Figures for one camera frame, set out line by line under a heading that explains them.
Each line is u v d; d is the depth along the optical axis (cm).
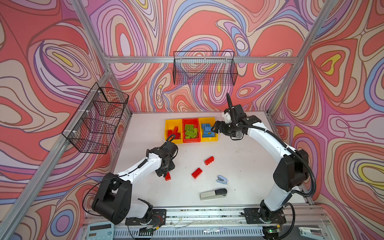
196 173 88
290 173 45
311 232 68
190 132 102
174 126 108
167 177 86
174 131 105
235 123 62
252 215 74
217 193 77
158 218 72
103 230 68
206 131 102
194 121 107
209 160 91
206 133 104
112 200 42
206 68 96
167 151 68
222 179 84
